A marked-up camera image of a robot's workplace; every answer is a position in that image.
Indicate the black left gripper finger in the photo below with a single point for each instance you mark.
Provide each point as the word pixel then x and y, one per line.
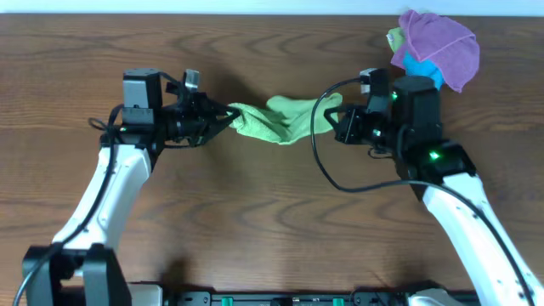
pixel 213 108
pixel 217 124

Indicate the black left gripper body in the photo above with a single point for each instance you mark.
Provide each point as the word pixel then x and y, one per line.
pixel 200 120

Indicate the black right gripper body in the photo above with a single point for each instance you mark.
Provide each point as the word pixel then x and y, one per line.
pixel 372 130

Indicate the light green cloth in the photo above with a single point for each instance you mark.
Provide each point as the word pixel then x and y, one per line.
pixel 283 121

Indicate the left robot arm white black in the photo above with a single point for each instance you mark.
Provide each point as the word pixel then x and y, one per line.
pixel 80 266

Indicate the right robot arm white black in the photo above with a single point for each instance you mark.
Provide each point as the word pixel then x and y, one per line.
pixel 402 120

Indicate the blue cloth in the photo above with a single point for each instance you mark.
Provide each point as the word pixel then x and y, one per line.
pixel 425 68

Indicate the small green cloth in pile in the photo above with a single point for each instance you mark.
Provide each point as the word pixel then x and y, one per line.
pixel 395 38

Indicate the purple cloth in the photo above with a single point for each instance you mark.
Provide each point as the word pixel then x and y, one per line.
pixel 448 44

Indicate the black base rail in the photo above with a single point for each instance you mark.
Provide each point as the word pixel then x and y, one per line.
pixel 359 298

